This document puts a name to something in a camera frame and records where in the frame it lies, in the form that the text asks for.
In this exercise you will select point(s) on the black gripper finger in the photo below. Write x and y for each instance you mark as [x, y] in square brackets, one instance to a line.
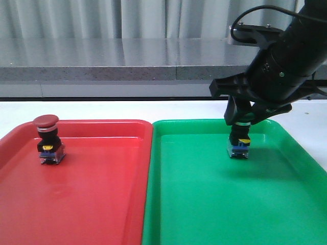
[262, 112]
[237, 111]

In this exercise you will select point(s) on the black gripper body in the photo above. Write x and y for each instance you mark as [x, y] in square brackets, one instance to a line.
[273, 79]

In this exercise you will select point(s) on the green mushroom push button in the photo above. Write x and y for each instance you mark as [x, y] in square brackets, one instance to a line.
[239, 140]

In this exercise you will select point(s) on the red mushroom push button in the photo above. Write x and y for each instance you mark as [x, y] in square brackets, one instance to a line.
[51, 149]

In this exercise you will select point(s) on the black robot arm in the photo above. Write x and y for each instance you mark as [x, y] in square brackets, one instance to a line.
[306, 32]

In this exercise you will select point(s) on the green plastic tray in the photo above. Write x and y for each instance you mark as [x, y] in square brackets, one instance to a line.
[197, 194]

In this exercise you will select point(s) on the red plastic tray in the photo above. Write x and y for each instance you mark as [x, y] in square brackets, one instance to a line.
[95, 195]

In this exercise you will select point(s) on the grey stone counter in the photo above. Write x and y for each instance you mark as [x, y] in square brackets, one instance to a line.
[108, 69]

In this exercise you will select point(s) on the white pleated curtain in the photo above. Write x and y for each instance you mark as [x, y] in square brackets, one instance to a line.
[125, 19]

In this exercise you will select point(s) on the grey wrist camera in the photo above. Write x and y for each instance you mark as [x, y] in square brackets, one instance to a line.
[250, 35]

